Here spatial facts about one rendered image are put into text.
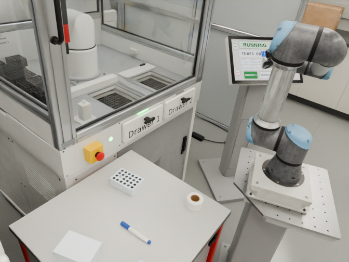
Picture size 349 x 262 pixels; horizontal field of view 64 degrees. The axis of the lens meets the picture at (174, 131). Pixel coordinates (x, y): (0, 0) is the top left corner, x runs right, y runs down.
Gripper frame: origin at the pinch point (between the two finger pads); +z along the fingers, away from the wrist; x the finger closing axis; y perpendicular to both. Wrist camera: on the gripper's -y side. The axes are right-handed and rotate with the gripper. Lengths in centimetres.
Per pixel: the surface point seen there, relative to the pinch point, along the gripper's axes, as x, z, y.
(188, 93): 42.2, 15.6, -10.6
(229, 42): 12.9, 15.0, 21.6
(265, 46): -12.3, 15.0, 19.4
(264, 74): -9.4, 15.0, 0.7
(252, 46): -2.9, 15.0, 19.6
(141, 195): 79, -22, -62
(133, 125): 79, -7, -30
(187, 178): 26, 90, -68
